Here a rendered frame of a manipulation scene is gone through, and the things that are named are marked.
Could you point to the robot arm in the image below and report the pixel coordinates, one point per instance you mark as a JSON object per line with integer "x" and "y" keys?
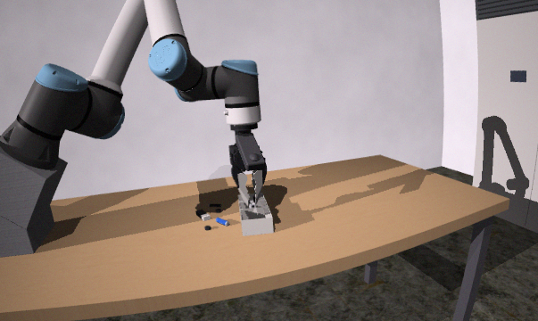
{"x": 60, "y": 100}

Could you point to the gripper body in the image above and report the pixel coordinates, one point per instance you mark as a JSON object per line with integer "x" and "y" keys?
{"x": 233, "y": 148}

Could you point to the blue battery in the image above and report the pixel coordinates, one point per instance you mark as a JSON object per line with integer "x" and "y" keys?
{"x": 222, "y": 221}

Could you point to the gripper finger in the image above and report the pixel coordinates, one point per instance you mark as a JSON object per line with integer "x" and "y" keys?
{"x": 240, "y": 179}
{"x": 258, "y": 179}

